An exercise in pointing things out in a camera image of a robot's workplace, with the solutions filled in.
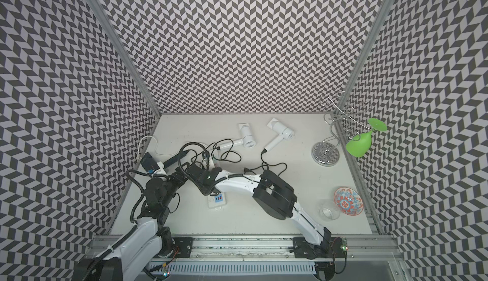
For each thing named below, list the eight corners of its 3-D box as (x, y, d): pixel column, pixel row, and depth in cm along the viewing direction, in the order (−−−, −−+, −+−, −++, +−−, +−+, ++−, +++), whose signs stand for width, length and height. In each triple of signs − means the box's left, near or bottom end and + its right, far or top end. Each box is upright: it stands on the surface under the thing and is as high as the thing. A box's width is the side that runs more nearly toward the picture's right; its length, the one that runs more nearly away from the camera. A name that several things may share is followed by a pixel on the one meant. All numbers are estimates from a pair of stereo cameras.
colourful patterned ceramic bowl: (336, 217, 83) (340, 214, 78) (329, 191, 90) (333, 187, 86) (361, 217, 83) (367, 214, 78) (352, 191, 90) (357, 187, 86)
